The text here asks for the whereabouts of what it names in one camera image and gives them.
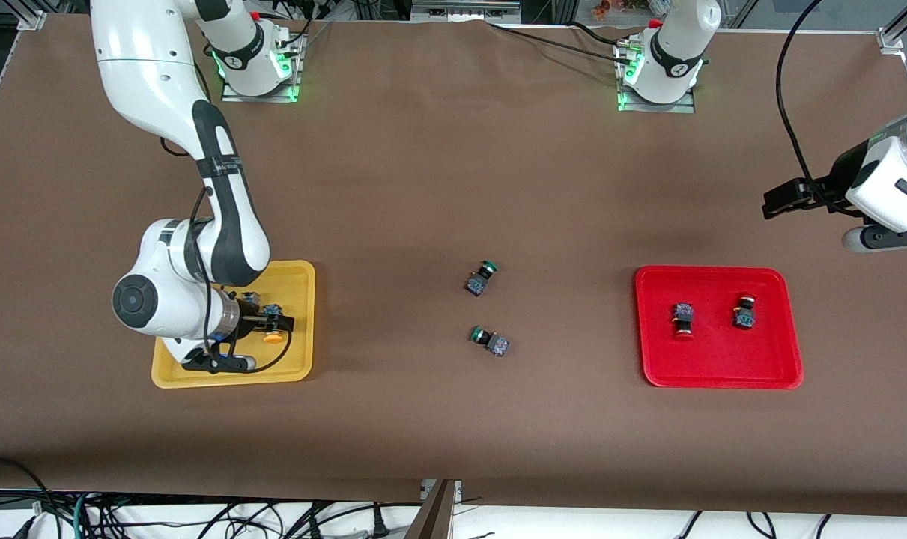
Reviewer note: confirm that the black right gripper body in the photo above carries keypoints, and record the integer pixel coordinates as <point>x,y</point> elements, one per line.
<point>252,320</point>

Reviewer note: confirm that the red push button switch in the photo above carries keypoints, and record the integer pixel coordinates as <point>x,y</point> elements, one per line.
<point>683,318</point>
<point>744,314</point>

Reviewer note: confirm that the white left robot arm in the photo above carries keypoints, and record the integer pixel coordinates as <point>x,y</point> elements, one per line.
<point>891,187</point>

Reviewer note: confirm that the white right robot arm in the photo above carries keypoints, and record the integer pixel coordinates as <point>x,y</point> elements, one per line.
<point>146,67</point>

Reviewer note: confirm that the yellow plastic tray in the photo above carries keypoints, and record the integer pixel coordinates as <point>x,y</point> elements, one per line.
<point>299,352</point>

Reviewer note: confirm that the red plastic tray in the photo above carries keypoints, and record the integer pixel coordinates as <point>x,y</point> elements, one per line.
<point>715,359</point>

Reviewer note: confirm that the brown table cover sheet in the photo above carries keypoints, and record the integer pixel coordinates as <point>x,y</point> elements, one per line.
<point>423,187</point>

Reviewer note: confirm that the black floor plug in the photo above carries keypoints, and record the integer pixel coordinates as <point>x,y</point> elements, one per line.
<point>380,524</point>

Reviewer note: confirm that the colourful background object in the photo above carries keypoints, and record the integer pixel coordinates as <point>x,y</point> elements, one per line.
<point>618,7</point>

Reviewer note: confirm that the aluminium corner bracket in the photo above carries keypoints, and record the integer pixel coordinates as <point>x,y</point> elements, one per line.
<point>31,20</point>
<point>891,41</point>

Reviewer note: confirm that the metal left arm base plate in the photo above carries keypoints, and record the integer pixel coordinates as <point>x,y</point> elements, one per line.
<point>659,107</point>

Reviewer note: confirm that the green push button switch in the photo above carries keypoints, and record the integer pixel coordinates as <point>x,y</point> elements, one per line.
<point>490,342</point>
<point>475,283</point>

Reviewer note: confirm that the aluminium frame rail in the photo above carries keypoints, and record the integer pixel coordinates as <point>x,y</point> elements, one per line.
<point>464,11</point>

